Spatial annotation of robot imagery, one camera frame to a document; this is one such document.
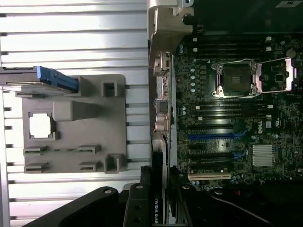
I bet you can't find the silver finned heatsink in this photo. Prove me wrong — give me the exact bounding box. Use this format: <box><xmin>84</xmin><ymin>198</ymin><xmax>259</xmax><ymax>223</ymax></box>
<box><xmin>252</xmin><ymin>144</ymin><xmax>273</xmax><ymax>167</ymax></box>

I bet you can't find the green RAM stick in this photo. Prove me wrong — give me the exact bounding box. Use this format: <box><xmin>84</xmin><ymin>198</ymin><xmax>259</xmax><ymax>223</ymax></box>
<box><xmin>25</xmin><ymin>148</ymin><xmax>95</xmax><ymax>154</ymax></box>

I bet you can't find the silver CPU chip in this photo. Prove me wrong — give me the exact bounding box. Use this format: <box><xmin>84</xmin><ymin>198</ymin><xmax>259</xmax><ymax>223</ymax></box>
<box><xmin>29</xmin><ymin>113</ymin><xmax>53</xmax><ymax>138</ymax></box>

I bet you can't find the blue expansion slot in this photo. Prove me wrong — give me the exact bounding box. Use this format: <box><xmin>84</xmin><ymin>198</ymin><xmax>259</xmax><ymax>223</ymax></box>
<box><xmin>188</xmin><ymin>133</ymin><xmax>237</xmax><ymax>140</ymax></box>

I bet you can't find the black and silver PC case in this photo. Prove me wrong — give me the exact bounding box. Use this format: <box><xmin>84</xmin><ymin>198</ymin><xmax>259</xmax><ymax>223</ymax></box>
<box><xmin>146</xmin><ymin>0</ymin><xmax>303</xmax><ymax>190</ymax></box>

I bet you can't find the CPU socket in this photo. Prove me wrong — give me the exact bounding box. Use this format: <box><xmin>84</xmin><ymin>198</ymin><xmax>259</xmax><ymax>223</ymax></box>
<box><xmin>211</xmin><ymin>61</ymin><xmax>259</xmax><ymax>98</ymax></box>

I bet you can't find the white expansion slot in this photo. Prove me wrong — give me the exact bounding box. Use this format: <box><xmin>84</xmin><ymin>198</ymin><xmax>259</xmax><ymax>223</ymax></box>
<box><xmin>187</xmin><ymin>173</ymin><xmax>232</xmax><ymax>182</ymax></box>

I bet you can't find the grey plastic parts rack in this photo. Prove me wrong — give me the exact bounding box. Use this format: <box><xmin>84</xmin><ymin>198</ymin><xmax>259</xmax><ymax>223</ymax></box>
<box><xmin>15</xmin><ymin>74</ymin><xmax>127</xmax><ymax>175</ymax></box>

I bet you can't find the metal socket cover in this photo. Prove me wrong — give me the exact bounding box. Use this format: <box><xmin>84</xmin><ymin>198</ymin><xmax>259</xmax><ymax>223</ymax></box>
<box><xmin>255</xmin><ymin>57</ymin><xmax>298</xmax><ymax>93</ymax></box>

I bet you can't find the RAM slot with white clips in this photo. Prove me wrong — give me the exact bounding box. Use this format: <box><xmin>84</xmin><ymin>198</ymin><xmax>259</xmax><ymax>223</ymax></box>
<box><xmin>195</xmin><ymin>104</ymin><xmax>273</xmax><ymax>111</ymax></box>
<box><xmin>198</xmin><ymin>114</ymin><xmax>272</xmax><ymax>121</ymax></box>
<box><xmin>193</xmin><ymin>36</ymin><xmax>272</xmax><ymax>43</ymax></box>
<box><xmin>193</xmin><ymin>46</ymin><xmax>272</xmax><ymax>52</ymax></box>

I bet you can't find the green Dell motherboard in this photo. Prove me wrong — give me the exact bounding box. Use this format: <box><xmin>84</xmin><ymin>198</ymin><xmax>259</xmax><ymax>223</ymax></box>
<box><xmin>174</xmin><ymin>33</ymin><xmax>303</xmax><ymax>192</ymax></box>

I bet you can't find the RAM slot with black clips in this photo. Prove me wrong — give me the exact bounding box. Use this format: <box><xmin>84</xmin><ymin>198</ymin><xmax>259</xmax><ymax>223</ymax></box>
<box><xmin>196</xmin><ymin>42</ymin><xmax>267</xmax><ymax>47</ymax></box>
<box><xmin>198</xmin><ymin>99</ymin><xmax>267</xmax><ymax>105</ymax></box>
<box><xmin>200</xmin><ymin>110</ymin><xmax>267</xmax><ymax>115</ymax></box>
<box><xmin>196</xmin><ymin>52</ymin><xmax>267</xmax><ymax>57</ymax></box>

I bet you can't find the hard disk in blue caddy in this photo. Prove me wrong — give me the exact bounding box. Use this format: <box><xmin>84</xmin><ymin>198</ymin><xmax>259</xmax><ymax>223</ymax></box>
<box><xmin>0</xmin><ymin>65</ymin><xmax>79</xmax><ymax>95</ymax></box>

